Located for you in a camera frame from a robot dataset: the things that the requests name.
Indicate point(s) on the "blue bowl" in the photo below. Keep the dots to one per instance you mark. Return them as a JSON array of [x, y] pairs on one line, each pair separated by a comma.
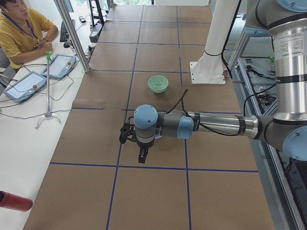
[[158, 136]]

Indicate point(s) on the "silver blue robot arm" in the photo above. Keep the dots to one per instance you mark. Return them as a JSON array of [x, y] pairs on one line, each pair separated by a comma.
[[286, 130]]

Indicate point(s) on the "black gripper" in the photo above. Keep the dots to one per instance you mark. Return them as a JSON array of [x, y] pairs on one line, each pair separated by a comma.
[[144, 146]]

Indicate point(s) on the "black keyboard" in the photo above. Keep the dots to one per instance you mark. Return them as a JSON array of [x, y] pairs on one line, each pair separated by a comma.
[[64, 34]]

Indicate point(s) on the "brown paper table cover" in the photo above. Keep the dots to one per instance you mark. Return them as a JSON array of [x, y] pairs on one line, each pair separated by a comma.
[[93, 182]]

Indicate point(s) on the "teach pendant tablet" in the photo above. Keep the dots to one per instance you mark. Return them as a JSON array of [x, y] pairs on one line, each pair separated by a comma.
[[27, 86], [60, 66]]

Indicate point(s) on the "green bowl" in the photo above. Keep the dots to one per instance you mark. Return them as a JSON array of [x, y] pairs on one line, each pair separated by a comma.
[[158, 83]]

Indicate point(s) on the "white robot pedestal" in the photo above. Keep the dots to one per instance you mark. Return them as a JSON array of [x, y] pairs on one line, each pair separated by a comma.
[[209, 68]]

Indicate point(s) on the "far teach pendant tablet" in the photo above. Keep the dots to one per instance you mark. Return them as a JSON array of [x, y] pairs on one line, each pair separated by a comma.
[[60, 66]]

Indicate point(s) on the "near teach pendant tablet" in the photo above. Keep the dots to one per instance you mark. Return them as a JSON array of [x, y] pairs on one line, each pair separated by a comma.
[[27, 86]]

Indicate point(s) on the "black computer mouse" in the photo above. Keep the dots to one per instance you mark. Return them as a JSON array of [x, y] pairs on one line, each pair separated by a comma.
[[66, 45]]

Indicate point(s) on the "red cylinder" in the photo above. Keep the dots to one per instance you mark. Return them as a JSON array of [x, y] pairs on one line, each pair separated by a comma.
[[15, 202]]

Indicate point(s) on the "aluminium frame post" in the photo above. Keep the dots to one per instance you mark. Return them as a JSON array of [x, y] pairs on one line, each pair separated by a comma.
[[65, 15]]

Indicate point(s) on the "person in yellow shirt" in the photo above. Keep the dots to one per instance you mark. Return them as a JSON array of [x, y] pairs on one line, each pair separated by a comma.
[[25, 34]]

